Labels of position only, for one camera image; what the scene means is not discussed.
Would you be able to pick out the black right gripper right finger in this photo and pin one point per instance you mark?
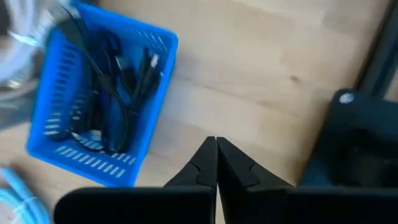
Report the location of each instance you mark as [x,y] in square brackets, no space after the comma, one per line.
[239,180]

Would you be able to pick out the grey plastic tray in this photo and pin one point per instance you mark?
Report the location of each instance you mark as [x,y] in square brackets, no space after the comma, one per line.
[15,109]

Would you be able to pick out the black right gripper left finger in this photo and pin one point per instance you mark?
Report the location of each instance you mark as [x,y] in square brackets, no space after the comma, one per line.
[202,171]

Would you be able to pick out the black pen-like adapter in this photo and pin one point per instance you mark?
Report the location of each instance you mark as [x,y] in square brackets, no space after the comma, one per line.
[146,81]

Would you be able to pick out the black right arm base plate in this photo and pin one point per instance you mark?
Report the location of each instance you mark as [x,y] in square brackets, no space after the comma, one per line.
[367,140]

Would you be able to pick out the black aluminium table frame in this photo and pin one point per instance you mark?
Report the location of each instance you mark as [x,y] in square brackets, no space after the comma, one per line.
[382,46]

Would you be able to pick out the blue plastic basket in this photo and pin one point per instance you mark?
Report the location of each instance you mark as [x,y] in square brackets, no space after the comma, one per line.
[155,102]

